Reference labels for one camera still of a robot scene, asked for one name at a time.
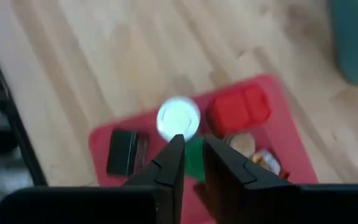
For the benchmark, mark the pink plastic tray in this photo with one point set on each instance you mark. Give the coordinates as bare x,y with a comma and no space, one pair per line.
291,149

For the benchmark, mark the red box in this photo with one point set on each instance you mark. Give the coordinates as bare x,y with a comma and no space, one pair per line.
238,109

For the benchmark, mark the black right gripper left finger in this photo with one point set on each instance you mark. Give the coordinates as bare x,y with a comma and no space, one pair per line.
166,199

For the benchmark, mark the glass spice jar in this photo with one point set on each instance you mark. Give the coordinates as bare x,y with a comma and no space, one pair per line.
177,118

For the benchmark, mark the small dark green box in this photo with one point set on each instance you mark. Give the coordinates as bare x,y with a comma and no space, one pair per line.
123,152

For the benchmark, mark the brown chocolate wrapper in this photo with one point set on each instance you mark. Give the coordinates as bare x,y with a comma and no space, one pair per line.
269,161

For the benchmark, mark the green plastic bin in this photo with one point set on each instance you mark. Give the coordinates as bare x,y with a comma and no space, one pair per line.
353,46

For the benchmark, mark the green-label herb jar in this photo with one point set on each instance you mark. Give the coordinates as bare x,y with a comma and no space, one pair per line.
194,158

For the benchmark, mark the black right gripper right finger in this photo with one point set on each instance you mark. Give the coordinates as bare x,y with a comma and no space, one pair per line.
244,202

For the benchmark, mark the black aluminium rig frame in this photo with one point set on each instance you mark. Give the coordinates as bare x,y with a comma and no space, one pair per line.
17,130

